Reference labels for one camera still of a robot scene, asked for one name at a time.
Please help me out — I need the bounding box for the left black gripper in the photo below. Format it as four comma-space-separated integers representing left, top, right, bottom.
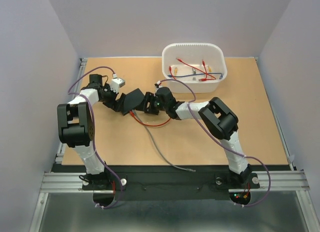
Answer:
100, 83, 126, 112

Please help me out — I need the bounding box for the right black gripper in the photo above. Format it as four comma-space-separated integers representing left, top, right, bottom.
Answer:
135, 92, 168, 115

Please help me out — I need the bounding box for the yellow patch cable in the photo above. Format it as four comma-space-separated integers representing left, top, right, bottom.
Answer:
173, 65, 213, 78

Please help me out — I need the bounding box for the grey patch cable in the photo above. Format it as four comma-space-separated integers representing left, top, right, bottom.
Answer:
132, 110, 197, 173

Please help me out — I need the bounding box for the blue patch cable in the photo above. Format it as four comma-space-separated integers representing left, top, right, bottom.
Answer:
166, 71, 225, 80

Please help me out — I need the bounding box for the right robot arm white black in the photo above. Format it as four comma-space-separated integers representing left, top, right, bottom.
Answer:
139, 87, 252, 187

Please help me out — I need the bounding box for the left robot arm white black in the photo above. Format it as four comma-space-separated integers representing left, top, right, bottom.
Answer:
57, 74, 125, 189

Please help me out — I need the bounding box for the small metal clip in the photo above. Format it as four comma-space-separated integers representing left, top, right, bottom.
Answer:
192, 68, 197, 81

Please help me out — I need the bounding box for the white plastic tub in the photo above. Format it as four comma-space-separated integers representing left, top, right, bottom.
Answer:
161, 43, 228, 94

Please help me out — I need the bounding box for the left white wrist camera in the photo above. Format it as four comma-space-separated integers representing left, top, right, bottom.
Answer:
109, 77, 126, 93

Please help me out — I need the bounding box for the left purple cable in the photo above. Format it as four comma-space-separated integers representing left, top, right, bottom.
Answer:
67, 65, 126, 210

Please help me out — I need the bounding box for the purple cable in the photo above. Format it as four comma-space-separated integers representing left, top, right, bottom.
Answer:
154, 79, 271, 208
67, 65, 126, 210

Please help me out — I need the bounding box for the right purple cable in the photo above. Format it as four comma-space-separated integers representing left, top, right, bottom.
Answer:
154, 79, 271, 208

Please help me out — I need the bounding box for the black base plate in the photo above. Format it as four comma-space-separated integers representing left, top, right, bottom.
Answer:
42, 164, 290, 205

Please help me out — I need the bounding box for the aluminium rail frame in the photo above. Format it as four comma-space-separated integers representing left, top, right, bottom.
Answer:
40, 58, 320, 232

